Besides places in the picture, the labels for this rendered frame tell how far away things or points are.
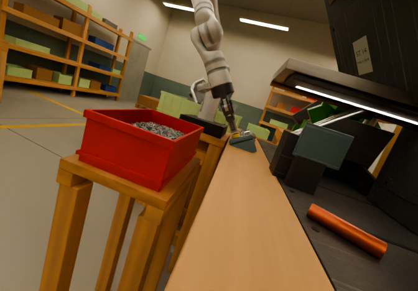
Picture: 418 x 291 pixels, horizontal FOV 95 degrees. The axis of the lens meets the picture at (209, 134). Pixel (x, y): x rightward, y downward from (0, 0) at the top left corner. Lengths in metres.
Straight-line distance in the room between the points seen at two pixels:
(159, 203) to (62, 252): 0.29
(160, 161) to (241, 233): 0.25
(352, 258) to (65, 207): 0.55
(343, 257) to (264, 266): 0.12
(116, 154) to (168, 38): 9.04
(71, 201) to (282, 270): 0.46
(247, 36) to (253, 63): 1.04
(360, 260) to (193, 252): 0.21
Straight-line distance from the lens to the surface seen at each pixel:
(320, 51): 8.19
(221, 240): 0.21
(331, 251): 0.30
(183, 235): 1.22
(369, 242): 0.35
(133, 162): 0.45
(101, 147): 0.49
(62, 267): 0.68
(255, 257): 0.21
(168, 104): 1.63
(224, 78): 0.63
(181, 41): 9.11
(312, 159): 0.46
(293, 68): 0.37
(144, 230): 0.49
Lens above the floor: 1.02
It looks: 10 degrees down
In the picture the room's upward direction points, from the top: 18 degrees clockwise
